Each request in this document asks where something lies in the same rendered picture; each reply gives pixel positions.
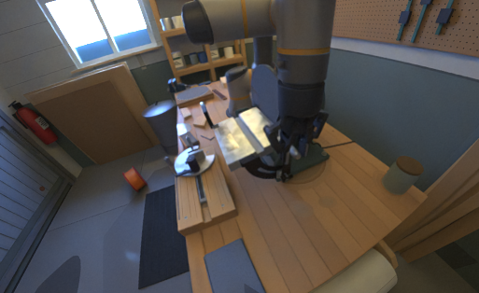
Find white paper roll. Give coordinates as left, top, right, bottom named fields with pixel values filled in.
left=308, top=247, right=399, bottom=293

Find dark blue small tool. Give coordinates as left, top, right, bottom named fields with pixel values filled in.
left=167, top=77, right=188, bottom=95

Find orange spool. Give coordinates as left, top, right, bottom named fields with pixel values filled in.
left=122, top=166, right=148, bottom=192

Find red fire extinguisher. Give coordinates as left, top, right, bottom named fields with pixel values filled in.
left=7, top=100, right=60, bottom=146

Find grey conical bin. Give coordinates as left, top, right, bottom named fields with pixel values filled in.
left=142, top=99, right=180, bottom=156

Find grey roller door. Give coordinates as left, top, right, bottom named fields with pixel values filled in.
left=0, top=87, right=74, bottom=293

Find silver mitre gauge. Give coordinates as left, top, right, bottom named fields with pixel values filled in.
left=164, top=145, right=217, bottom=205

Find grey jar with cork lid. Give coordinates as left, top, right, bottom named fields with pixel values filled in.
left=381, top=155, right=425, bottom=196

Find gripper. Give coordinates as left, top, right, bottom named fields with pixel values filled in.
left=264, top=79, right=327, bottom=183

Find grey flat pad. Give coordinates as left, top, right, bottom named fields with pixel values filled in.
left=203, top=237, right=267, bottom=293

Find wooden tray with grey disc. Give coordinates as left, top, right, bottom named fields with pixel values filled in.
left=174, top=84, right=216, bottom=109

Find leaning wooden boards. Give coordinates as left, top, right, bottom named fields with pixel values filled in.
left=384, top=116, right=479, bottom=264

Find black power cable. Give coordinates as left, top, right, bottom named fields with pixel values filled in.
left=321, top=140, right=356, bottom=150

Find dark floor mat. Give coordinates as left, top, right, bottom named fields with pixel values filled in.
left=137, top=184, right=190, bottom=290

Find white labelled tin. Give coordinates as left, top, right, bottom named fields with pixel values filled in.
left=171, top=49, right=188, bottom=70

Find wooden rack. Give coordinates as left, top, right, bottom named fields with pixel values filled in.
left=174, top=146, right=238, bottom=237

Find window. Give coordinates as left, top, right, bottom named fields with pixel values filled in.
left=35, top=0, right=162, bottom=69

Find leaning plywood sheets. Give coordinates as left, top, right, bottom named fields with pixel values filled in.
left=24, top=61, right=160, bottom=166

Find black tilt scale quadrant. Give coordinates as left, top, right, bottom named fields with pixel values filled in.
left=240, top=156, right=291, bottom=183

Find blue table lock lever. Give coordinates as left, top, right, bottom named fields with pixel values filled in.
left=311, top=110, right=330, bottom=140

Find dark small block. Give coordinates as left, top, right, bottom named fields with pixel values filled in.
left=183, top=133, right=201, bottom=150

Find wooden shelf unit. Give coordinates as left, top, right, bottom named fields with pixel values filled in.
left=148, top=0, right=249, bottom=85

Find teal bar clamp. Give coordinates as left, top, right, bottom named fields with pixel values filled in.
left=434, top=0, right=455, bottom=36
left=396, top=0, right=415, bottom=42
left=410, top=0, right=434, bottom=44

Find wooden pegboard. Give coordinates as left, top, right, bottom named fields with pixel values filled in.
left=331, top=0, right=479, bottom=59

